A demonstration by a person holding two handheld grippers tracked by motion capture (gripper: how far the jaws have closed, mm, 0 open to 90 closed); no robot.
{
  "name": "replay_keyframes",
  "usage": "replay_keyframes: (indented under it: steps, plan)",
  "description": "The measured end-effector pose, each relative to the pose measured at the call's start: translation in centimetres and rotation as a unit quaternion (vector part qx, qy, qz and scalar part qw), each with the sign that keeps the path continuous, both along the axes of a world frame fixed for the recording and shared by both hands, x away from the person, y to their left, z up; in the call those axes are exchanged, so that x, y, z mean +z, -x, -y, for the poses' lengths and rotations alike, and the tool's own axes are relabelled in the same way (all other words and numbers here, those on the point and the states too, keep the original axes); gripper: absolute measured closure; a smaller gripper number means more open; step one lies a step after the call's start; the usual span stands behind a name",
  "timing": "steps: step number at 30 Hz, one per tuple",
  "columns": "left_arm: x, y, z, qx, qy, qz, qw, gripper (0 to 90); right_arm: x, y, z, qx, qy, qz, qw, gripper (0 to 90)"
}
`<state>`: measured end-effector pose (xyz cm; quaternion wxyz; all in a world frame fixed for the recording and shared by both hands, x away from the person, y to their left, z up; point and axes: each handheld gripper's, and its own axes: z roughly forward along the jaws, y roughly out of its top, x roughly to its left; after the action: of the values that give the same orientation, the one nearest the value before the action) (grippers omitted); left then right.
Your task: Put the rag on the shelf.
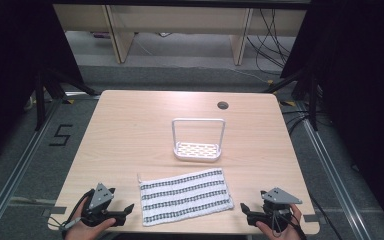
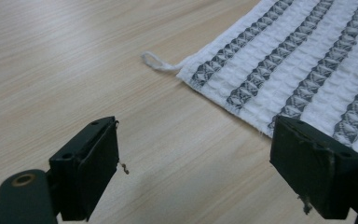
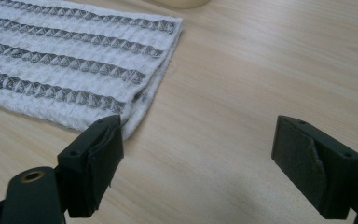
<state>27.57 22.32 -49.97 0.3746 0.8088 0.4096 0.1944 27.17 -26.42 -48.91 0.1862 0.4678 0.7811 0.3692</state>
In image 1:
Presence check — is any black metal stand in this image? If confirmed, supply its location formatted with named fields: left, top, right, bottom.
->
left=34, top=68, right=98, bottom=132
left=263, top=68, right=320, bottom=132

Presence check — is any dark curtain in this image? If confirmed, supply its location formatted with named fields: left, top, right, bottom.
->
left=279, top=0, right=384, bottom=231
left=0, top=0, right=85, bottom=168

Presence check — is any white plastic rack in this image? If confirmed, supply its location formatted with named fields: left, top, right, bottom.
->
left=171, top=117, right=227, bottom=163

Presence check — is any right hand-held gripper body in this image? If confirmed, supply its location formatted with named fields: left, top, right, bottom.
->
left=246, top=187, right=303, bottom=232

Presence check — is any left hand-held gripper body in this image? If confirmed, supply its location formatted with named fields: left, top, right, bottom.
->
left=80, top=182, right=127, bottom=228

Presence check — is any bundle of black cables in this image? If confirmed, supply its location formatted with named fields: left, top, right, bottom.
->
left=245, top=8, right=298, bottom=76

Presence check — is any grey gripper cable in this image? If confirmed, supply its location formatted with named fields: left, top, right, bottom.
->
left=47, top=216, right=82, bottom=232

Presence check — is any aluminium floor rail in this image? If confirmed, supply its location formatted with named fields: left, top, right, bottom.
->
left=0, top=98, right=64, bottom=240
left=294, top=101, right=374, bottom=240

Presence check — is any person's left hand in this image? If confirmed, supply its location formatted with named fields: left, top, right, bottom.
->
left=64, top=199, right=117, bottom=240

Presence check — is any light wooden desk frame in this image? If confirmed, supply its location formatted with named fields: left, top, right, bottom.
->
left=52, top=3, right=308, bottom=66

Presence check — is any striped white dishcloth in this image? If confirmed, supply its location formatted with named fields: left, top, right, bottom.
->
left=136, top=167, right=235, bottom=228

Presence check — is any person's right hand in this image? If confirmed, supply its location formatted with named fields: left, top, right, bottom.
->
left=255, top=203, right=303, bottom=240

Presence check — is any black floor cable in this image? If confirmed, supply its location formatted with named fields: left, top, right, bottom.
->
left=308, top=191, right=335, bottom=236

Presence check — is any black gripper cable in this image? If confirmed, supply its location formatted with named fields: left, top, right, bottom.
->
left=67, top=188, right=96, bottom=225

